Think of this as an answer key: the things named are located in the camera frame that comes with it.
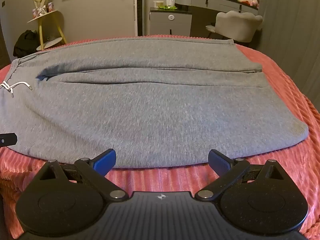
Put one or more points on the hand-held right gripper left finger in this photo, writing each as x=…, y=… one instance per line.
x=105, y=159

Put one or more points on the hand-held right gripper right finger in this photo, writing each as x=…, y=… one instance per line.
x=220, y=162

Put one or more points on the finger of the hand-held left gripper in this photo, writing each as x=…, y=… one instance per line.
x=8, y=139

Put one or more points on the grey pants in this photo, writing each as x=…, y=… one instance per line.
x=150, y=110

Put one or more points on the pink ribbed blanket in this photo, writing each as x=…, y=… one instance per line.
x=282, y=160

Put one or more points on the black bag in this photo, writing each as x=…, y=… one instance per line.
x=26, y=42

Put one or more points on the yellow round side table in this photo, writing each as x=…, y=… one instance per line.
x=53, y=22

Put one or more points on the grey upholstered chair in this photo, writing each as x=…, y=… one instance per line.
x=237, y=25

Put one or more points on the small pink box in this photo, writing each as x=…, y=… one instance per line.
x=51, y=6

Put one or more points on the grey bedside cabinet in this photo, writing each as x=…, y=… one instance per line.
x=170, y=23

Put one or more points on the white standing air conditioner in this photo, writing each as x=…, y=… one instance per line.
x=137, y=7

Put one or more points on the grey vanity desk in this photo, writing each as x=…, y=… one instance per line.
x=215, y=2

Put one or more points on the green plant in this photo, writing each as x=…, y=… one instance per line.
x=167, y=7

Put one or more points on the small white container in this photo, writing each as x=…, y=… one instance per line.
x=157, y=3

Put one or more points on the pink plush toy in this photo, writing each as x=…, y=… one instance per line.
x=256, y=0

